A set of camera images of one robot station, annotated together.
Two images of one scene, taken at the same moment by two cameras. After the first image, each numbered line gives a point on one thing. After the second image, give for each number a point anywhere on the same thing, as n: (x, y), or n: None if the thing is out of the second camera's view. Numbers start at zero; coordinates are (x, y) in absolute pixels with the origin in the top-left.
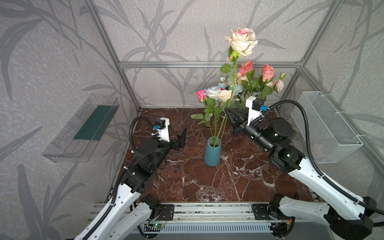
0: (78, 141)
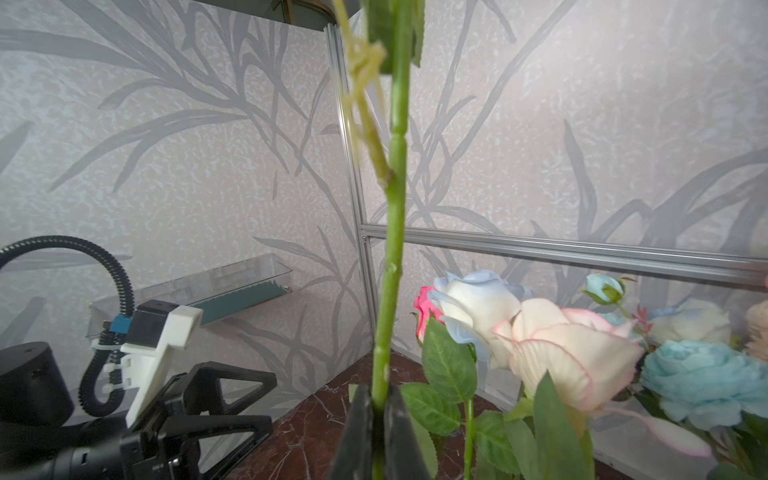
0: (216, 293)
